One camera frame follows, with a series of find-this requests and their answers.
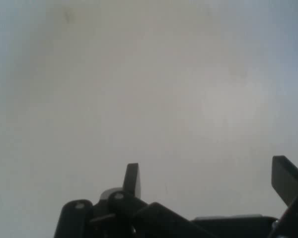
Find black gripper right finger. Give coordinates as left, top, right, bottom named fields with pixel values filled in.
left=267, top=155, right=298, bottom=238

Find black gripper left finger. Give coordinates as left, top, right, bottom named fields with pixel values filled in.
left=53, top=163, right=214, bottom=238

